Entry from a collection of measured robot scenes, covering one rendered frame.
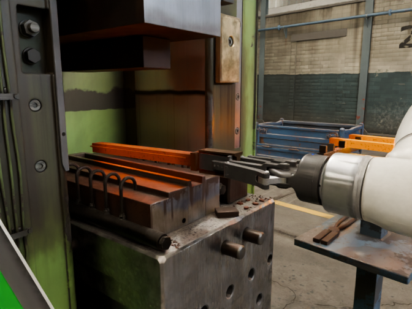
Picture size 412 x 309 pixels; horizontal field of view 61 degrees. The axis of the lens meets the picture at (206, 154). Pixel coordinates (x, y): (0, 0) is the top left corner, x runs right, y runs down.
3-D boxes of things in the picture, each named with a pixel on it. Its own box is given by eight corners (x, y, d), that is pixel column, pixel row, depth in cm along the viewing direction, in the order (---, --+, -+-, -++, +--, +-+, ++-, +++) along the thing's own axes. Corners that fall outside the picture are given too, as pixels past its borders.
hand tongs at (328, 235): (376, 193, 144) (376, 190, 144) (387, 195, 141) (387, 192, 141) (312, 241, 99) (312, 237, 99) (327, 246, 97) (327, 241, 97)
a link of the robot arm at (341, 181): (374, 210, 53) (334, 202, 57) (380, 151, 52) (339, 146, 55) (356, 229, 46) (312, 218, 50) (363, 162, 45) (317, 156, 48)
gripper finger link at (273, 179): (300, 185, 55) (287, 194, 50) (269, 180, 57) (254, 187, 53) (301, 170, 54) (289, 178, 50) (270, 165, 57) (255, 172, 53)
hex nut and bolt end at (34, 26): (46, 64, 57) (43, 19, 56) (29, 63, 55) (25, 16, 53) (38, 65, 59) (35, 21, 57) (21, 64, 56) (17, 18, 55)
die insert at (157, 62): (170, 68, 73) (170, 38, 72) (143, 67, 68) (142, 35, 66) (86, 72, 91) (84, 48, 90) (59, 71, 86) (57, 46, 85)
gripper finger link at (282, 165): (289, 187, 56) (286, 189, 55) (228, 177, 62) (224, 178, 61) (291, 163, 55) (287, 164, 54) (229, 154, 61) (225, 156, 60)
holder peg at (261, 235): (265, 243, 73) (266, 230, 72) (259, 247, 71) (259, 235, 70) (248, 238, 75) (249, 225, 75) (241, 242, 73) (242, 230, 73)
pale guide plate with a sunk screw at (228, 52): (240, 82, 98) (240, 18, 95) (221, 82, 91) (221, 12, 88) (233, 82, 99) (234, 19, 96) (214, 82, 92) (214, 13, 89)
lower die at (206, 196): (219, 209, 76) (219, 170, 74) (151, 240, 60) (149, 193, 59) (100, 178, 101) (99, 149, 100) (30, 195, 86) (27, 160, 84)
